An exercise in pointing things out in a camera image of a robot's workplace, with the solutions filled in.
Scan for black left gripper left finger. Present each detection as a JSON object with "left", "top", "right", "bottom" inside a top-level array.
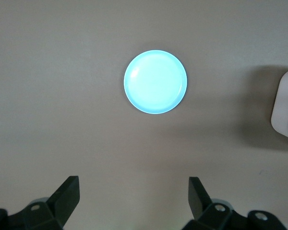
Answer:
[{"left": 0, "top": 176, "right": 81, "bottom": 230}]

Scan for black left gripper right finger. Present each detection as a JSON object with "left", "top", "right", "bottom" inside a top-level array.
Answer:
[{"left": 188, "top": 176, "right": 288, "bottom": 230}]

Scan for white lidded box grey latches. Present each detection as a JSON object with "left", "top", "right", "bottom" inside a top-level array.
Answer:
[{"left": 270, "top": 67, "right": 288, "bottom": 147}]

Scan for light blue round plate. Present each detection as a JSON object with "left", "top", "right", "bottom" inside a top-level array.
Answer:
[{"left": 123, "top": 49, "right": 189, "bottom": 115}]

